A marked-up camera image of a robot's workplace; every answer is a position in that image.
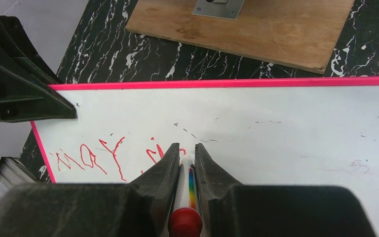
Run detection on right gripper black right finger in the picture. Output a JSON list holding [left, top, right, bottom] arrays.
[[195, 144, 375, 237]]

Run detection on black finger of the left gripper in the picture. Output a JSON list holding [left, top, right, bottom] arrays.
[[0, 16, 77, 122]]

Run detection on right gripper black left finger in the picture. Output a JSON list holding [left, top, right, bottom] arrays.
[[0, 143, 180, 237]]

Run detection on red capped whiteboard marker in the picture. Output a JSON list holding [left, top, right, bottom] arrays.
[[168, 155, 203, 237]]

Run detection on pink framed whiteboard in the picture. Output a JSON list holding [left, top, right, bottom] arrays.
[[31, 77, 379, 236]]

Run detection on brown wooden board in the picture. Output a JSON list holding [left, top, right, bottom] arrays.
[[126, 0, 353, 74]]

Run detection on aluminium frame rail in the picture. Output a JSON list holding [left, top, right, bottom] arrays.
[[0, 157, 38, 199]]

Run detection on small grey metal bracket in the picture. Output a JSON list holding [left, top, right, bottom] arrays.
[[192, 0, 244, 20]]

